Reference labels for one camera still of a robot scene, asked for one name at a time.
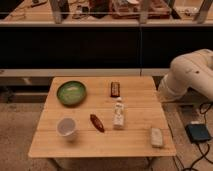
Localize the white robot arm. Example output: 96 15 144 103
158 49 213 102

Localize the brown chocolate bar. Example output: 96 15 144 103
111 82 120 97

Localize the white small bottle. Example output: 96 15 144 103
113 97 124 130

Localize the green bowl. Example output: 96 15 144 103
56 81 87 106

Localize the wooden table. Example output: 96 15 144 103
28 76 177 171

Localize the red-brown chili snack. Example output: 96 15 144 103
90 114 105 132

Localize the clear plastic cup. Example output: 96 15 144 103
56 118 77 141

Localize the white sponge block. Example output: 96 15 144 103
150 127 164 148

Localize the dark blue foot pedal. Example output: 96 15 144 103
185 124 211 143

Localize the wooden shelf with clutter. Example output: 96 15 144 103
0 0 213 27

